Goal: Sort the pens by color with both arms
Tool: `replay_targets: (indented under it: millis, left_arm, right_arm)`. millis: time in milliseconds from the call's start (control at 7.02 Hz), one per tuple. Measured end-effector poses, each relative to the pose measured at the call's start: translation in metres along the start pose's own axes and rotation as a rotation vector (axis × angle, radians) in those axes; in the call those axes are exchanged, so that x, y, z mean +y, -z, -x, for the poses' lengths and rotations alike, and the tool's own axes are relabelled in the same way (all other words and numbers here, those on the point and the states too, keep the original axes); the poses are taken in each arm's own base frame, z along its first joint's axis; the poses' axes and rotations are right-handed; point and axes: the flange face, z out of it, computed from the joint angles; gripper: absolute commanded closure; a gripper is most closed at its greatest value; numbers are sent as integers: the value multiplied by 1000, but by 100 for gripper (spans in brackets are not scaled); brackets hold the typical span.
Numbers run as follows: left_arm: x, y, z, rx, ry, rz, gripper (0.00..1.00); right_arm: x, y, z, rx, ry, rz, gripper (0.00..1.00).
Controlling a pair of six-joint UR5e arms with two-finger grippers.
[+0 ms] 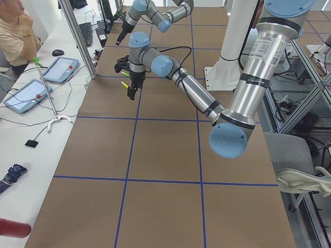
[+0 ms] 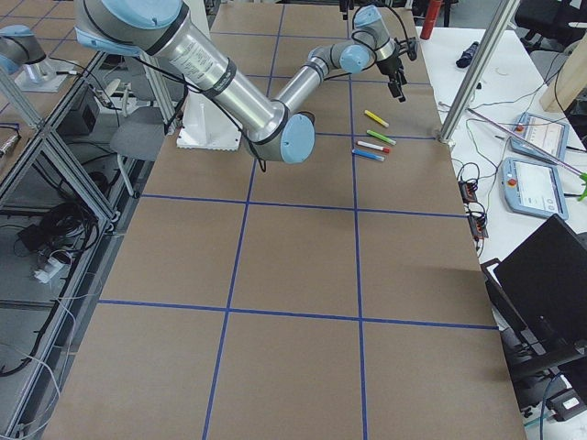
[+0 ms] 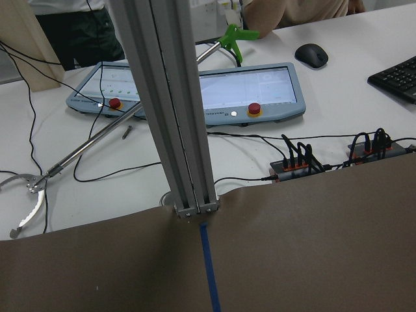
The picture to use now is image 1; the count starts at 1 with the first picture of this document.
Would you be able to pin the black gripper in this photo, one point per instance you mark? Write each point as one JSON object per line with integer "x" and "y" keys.
{"x": 124, "y": 26}

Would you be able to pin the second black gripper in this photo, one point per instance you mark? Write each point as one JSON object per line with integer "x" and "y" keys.
{"x": 135, "y": 78}

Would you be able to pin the green highlighter pen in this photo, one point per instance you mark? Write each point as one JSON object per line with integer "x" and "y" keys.
{"x": 125, "y": 74}

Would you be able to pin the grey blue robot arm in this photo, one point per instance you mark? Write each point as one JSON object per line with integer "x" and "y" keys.
{"x": 162, "y": 21}

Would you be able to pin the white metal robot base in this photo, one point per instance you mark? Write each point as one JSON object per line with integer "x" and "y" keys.
{"x": 225, "y": 73}

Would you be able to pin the second grey blue robot arm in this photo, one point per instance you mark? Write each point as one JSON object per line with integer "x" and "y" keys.
{"x": 231, "y": 96}

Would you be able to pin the black keyboard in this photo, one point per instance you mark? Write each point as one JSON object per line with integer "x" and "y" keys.
{"x": 86, "y": 31}

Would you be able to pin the far blue teach pendant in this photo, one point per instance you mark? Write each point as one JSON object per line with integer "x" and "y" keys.
{"x": 60, "y": 70}

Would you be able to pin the blue teach pendant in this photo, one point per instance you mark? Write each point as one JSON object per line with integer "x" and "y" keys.
{"x": 60, "y": 70}
{"x": 26, "y": 97}

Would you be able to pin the black computer mouse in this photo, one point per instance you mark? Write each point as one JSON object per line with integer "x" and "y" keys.
{"x": 57, "y": 52}

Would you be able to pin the metal rod stand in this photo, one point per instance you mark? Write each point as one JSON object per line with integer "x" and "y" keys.
{"x": 57, "y": 117}

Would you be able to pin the seated person beige shirt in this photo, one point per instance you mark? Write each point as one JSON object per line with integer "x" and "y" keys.
{"x": 19, "y": 42}

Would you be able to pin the near blue teach pendant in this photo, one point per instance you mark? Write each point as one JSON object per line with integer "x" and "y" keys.
{"x": 26, "y": 97}

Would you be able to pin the small black square pad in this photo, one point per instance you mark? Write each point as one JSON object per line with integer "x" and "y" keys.
{"x": 31, "y": 143}

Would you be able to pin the folded dark blue umbrella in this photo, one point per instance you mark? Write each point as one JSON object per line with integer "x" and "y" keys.
{"x": 13, "y": 174}

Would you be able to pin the grey office chair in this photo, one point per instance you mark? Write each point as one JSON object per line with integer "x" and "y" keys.
{"x": 293, "y": 166}

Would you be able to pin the red cylinder bottle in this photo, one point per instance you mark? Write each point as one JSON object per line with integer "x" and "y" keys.
{"x": 10, "y": 228}

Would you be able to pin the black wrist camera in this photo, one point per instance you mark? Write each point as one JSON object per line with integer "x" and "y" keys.
{"x": 122, "y": 64}

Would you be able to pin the aluminium frame post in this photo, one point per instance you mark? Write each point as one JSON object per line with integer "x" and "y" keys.
{"x": 74, "y": 28}

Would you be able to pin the aluminium frame right side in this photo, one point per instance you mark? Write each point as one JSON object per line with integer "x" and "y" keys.
{"x": 295, "y": 114}

